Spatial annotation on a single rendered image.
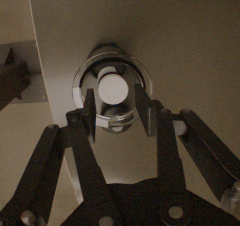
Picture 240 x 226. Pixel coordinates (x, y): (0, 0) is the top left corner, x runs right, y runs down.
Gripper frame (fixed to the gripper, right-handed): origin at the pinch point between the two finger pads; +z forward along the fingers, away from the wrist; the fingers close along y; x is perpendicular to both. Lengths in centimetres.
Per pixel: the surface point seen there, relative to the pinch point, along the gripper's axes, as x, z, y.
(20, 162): -102, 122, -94
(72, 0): 14.9, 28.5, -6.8
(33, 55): -6, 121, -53
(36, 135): -74, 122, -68
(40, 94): -36, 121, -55
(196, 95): -11.7, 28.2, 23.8
